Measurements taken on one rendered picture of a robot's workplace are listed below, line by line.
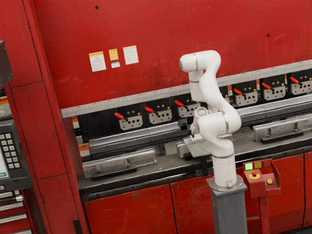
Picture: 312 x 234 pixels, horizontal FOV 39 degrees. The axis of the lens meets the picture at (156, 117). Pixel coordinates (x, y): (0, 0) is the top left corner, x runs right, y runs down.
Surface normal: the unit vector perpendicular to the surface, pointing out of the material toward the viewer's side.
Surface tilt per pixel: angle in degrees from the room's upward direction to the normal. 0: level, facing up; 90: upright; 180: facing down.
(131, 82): 90
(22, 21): 90
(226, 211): 90
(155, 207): 90
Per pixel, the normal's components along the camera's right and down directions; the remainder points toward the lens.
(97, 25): 0.17, 0.35
